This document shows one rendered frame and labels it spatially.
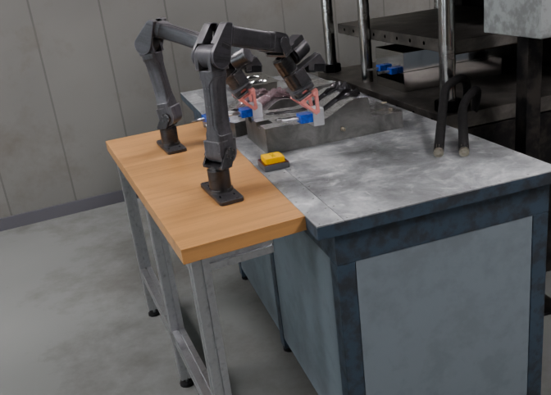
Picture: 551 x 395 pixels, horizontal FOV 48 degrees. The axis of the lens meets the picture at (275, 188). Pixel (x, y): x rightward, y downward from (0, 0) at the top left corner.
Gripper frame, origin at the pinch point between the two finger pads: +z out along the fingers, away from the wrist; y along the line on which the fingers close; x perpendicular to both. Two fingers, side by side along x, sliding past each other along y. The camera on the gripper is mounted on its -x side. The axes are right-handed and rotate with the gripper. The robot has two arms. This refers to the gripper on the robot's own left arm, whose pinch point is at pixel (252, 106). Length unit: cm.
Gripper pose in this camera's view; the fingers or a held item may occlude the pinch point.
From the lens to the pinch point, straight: 220.8
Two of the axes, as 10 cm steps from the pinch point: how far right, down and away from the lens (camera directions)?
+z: 5.3, 7.2, 4.5
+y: -3.1, -3.3, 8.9
